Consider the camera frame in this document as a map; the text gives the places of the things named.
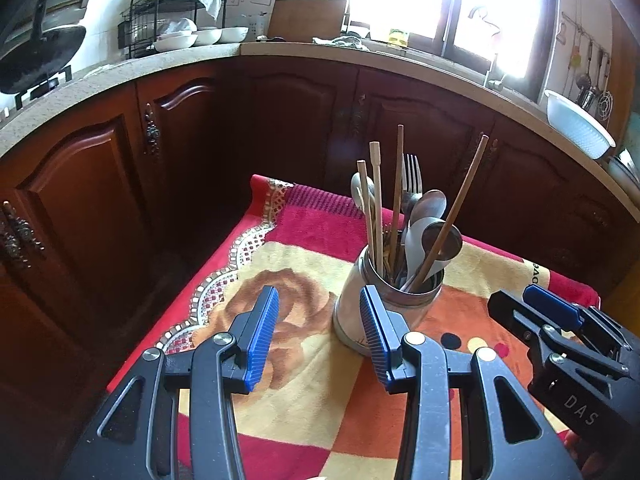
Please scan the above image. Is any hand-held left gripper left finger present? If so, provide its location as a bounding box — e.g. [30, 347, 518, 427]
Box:
[62, 285, 281, 480]

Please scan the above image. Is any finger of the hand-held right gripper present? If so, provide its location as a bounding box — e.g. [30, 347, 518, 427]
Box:
[487, 290, 553, 356]
[522, 284, 587, 332]

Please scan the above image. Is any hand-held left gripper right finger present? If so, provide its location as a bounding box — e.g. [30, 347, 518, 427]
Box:
[360, 285, 584, 480]

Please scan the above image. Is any metal utensil holder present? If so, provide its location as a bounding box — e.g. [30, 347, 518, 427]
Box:
[332, 245, 445, 356]

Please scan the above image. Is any large round metal spoon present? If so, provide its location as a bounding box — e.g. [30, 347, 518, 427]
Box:
[422, 222, 463, 264]

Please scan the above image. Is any grey white soup spoon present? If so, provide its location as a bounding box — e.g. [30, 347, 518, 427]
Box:
[402, 216, 446, 287]

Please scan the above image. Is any dark wooden chopstick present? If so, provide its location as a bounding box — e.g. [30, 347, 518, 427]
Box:
[412, 134, 490, 292]
[389, 124, 405, 267]

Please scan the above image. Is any pale metal spoon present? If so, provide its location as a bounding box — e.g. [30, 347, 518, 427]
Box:
[350, 172, 376, 212]

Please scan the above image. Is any person's right hand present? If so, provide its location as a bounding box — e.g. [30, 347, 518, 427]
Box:
[562, 429, 587, 469]

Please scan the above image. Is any red printed blanket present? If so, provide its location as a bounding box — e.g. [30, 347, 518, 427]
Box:
[105, 175, 601, 480]

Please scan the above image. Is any brown wooden cabinet door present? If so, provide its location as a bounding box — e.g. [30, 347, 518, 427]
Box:
[0, 112, 151, 411]
[477, 115, 632, 291]
[350, 67, 497, 201]
[240, 67, 359, 201]
[136, 77, 247, 286]

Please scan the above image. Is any metal bowl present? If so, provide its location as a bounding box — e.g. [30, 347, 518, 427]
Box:
[607, 152, 640, 197]

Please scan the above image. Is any white plastic basin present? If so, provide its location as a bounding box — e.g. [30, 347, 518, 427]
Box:
[544, 89, 617, 161]

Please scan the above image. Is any hanging metal ladle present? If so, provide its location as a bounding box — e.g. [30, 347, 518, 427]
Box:
[575, 41, 594, 92]

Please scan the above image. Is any metal faucet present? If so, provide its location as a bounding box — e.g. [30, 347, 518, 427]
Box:
[469, 7, 506, 92]

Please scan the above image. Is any stone kitchen countertop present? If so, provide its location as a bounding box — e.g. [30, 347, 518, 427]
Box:
[0, 40, 640, 223]

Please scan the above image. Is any crumpled dishcloth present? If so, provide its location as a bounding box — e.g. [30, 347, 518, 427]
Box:
[312, 35, 371, 51]

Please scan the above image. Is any wooden cutting board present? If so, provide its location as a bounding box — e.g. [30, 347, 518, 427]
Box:
[267, 0, 349, 41]

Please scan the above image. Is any gas stove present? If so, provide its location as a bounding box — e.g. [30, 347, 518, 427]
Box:
[14, 65, 74, 111]

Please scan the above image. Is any black wok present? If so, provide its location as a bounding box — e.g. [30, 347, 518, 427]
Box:
[0, 0, 87, 95]

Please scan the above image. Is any ornate metal door handle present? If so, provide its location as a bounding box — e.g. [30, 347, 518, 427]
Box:
[0, 201, 42, 267]
[144, 102, 162, 157]

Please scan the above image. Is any black wire dish rack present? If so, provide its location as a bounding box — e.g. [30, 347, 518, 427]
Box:
[118, 0, 228, 60]

